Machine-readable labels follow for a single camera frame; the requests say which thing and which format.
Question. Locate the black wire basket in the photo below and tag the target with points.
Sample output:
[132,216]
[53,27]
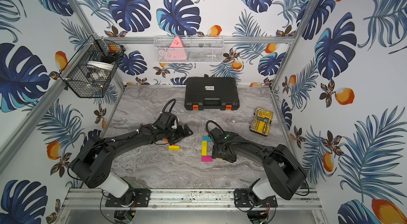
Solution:
[87,81]

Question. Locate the pink triangle object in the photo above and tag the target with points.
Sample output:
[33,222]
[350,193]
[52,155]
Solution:
[176,51]

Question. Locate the clear mesh wall shelf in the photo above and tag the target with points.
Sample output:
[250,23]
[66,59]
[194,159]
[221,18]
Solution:
[199,49]

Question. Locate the yellow screwdriver bit set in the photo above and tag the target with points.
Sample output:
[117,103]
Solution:
[261,122]

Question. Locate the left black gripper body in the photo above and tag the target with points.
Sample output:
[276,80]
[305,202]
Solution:
[183,132]

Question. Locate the long yellow block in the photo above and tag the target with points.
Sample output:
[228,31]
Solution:
[204,148]

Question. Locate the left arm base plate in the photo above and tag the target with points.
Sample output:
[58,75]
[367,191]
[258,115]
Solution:
[132,198]

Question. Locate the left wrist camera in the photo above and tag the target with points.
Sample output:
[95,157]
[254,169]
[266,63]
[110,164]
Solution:
[167,120]

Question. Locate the small yellow block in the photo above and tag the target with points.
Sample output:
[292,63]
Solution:
[174,147]

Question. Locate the white coil in basket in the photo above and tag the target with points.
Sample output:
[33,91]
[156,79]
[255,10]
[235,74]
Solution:
[100,65]

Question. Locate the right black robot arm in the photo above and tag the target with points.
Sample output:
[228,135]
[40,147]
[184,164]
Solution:
[285,174]

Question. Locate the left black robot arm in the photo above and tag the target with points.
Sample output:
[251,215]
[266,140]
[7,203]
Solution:
[93,163]

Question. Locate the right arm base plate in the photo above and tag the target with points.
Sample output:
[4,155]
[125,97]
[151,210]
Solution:
[254,198]

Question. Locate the aluminium front rail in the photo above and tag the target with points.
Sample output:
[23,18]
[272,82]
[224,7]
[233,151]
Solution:
[187,199]

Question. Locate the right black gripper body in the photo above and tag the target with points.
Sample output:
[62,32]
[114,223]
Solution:
[217,154]

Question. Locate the magenta block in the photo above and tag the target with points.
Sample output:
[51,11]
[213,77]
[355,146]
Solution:
[206,158]

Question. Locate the teal block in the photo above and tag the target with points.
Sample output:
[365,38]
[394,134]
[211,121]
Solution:
[206,138]

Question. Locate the black plastic tool case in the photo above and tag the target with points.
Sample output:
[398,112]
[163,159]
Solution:
[203,93]

